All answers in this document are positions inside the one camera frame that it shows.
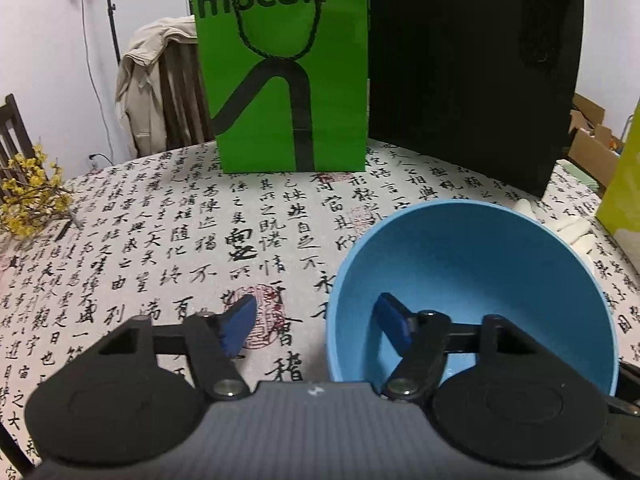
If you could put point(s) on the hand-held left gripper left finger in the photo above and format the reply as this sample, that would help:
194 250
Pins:
240 325

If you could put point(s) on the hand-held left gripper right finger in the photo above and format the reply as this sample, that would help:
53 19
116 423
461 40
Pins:
395 322

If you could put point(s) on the blue bowl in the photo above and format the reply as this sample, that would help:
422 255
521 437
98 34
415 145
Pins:
475 260

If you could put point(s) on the calligraphy print tablecloth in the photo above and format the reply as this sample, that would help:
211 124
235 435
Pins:
175 260

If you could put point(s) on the white glove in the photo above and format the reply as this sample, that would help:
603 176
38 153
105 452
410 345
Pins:
570 227

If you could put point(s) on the green paper bag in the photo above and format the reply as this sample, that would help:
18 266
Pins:
340 110

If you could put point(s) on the brown wooden chair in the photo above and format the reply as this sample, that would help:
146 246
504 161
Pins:
185 100

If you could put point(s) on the yellow flower branches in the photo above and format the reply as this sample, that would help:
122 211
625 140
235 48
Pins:
30 200

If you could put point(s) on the yellow-green snack bag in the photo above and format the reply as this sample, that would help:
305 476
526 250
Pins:
622 185

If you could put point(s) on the black paper bag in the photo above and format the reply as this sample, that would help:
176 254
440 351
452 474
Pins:
475 85

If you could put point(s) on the beige jacket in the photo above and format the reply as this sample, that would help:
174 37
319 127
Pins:
140 85

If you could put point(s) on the cardboard box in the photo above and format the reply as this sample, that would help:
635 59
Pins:
595 145

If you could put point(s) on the dark wooden chair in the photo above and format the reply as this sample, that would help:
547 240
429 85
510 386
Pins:
12 130

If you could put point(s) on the studio light on stand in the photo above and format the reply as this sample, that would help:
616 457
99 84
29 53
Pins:
111 10

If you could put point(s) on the wall outlet with plug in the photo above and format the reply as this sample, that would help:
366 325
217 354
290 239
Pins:
93 157

